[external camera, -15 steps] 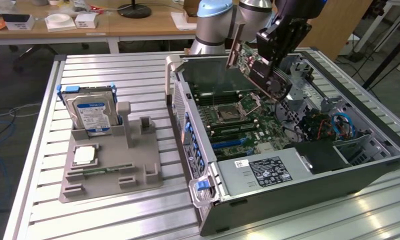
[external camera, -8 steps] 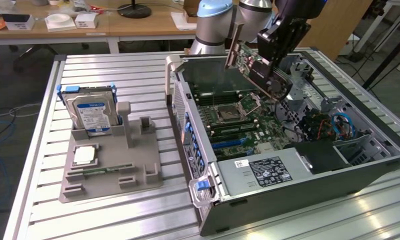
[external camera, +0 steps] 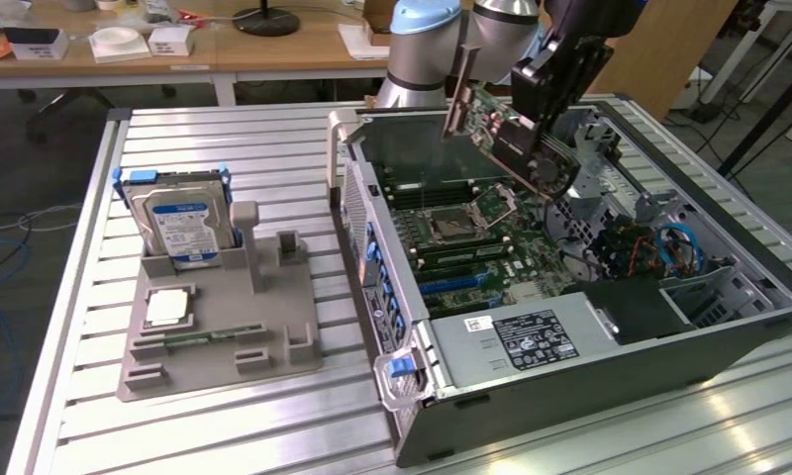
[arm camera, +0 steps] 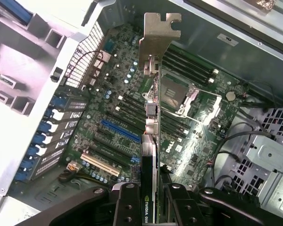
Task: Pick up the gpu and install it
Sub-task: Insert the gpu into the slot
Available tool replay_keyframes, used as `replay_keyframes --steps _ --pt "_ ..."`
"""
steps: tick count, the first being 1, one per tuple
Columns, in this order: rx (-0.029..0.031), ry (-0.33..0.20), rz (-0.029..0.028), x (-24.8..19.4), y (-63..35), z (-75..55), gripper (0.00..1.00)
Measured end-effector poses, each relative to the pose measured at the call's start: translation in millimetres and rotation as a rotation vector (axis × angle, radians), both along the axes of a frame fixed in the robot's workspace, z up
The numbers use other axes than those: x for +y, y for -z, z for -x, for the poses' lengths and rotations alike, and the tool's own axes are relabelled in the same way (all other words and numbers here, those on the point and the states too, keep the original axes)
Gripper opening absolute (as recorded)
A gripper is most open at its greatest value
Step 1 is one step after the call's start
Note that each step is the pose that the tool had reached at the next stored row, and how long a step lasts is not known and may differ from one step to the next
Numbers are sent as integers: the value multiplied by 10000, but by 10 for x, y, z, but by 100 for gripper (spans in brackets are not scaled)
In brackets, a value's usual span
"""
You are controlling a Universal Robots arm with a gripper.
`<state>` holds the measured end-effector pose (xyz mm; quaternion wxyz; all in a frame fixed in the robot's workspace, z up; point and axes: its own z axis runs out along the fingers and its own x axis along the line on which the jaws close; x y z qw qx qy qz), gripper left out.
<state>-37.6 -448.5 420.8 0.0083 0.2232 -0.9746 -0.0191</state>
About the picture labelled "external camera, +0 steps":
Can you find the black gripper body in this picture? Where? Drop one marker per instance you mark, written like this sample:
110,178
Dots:
594,20

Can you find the green graphics card black fan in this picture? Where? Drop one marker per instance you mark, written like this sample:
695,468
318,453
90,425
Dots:
489,128

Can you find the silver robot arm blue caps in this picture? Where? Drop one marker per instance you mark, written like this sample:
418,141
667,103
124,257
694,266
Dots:
423,54

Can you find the wooden cabinet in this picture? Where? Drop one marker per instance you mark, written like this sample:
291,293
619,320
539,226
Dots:
674,64

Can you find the metal socket cover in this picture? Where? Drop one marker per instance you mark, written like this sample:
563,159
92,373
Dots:
495,205

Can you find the perforated metal disk bay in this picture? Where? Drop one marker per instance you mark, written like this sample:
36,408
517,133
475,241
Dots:
601,213

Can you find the white paper stack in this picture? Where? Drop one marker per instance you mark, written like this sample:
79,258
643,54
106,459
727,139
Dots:
363,44

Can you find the brown cardboard box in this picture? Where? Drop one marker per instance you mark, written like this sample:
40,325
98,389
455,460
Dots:
378,12

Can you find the black slanted pole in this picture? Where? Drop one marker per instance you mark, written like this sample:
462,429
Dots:
766,118

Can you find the CPU socket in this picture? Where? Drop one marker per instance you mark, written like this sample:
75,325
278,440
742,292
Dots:
453,225

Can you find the green motherboard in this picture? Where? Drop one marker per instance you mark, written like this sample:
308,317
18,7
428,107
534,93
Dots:
522,247

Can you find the blue expansion slot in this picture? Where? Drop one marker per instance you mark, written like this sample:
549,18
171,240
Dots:
453,284

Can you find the black round lamp base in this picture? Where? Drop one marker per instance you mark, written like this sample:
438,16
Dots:
267,22

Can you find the grey power supply with label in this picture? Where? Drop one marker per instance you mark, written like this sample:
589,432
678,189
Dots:
475,356

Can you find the white cardboard box with label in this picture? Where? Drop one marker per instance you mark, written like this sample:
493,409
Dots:
171,42

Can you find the hard disk in blue carrier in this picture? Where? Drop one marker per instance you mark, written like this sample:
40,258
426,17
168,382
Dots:
184,227

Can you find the grey plastic parts rack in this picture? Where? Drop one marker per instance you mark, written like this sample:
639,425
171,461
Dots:
238,307

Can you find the white round holder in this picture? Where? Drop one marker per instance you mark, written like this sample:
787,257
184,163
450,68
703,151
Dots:
120,47

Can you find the black open PC case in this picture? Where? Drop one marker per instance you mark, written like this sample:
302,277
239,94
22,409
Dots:
567,406

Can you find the black chair base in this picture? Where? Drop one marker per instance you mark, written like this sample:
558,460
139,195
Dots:
72,99

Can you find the silver CPU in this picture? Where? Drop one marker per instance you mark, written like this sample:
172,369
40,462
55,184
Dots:
168,308

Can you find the green RAM stick bare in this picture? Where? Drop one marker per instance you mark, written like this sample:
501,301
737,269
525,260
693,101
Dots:
191,339

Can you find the white box black lid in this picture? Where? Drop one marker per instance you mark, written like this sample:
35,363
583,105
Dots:
36,44

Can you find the wooden desk white frame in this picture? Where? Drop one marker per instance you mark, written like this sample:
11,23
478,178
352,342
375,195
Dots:
271,49

